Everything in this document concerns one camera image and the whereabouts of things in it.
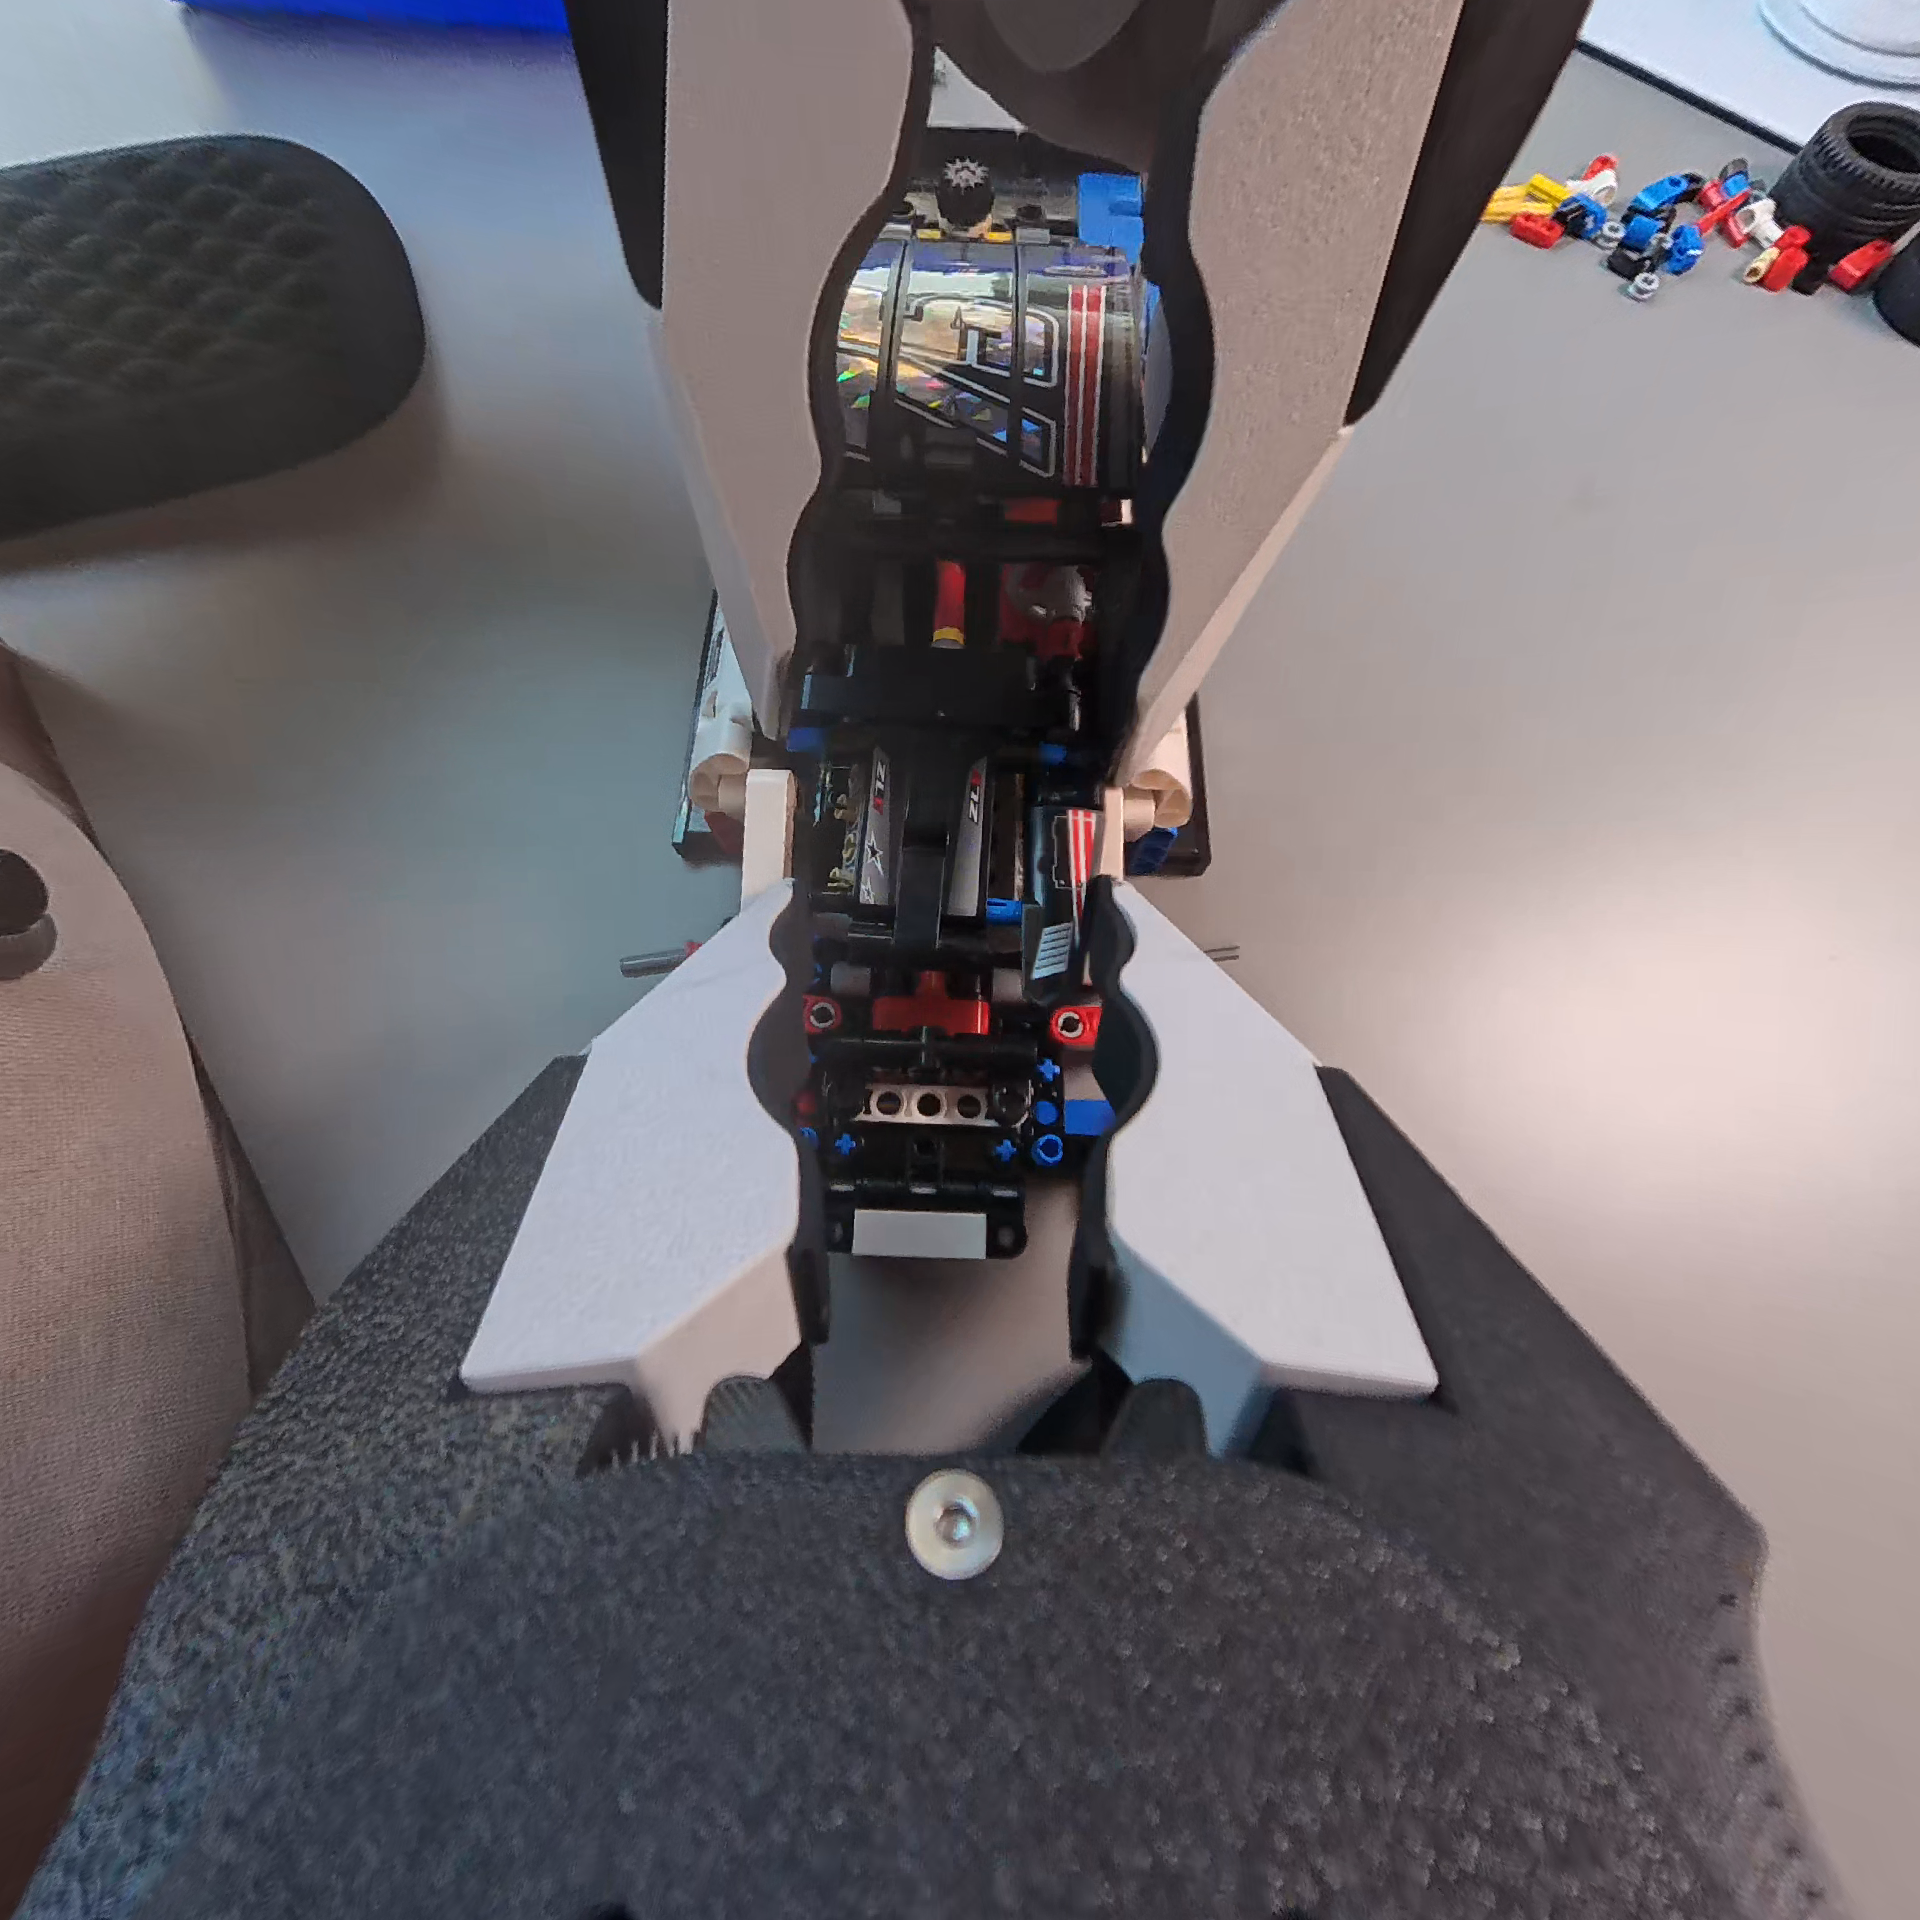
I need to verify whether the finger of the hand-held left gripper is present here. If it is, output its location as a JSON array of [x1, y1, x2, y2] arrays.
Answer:
[[655, 0, 941, 736], [1111, 0, 1467, 788]]

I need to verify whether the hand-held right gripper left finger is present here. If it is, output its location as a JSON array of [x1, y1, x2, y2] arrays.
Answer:
[[459, 876, 833, 1453]]

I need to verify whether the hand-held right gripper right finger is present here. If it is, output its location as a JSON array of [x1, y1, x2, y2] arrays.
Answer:
[[1065, 876, 1443, 1456]]

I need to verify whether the toy brick race car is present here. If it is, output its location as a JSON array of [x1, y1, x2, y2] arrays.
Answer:
[[619, 129, 1240, 1265]]

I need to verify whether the pile of mixed brick pieces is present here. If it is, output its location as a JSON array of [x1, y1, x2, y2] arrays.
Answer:
[[1481, 150, 1900, 301]]

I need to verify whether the white round base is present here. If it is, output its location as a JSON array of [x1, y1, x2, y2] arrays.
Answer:
[[1755, 0, 1920, 68]]

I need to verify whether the beige cushioned chair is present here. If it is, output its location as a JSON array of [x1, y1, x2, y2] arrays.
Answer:
[[0, 638, 319, 1853]]

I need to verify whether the black mesh armrest pad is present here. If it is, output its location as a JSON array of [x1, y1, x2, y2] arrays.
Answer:
[[0, 132, 430, 545]]

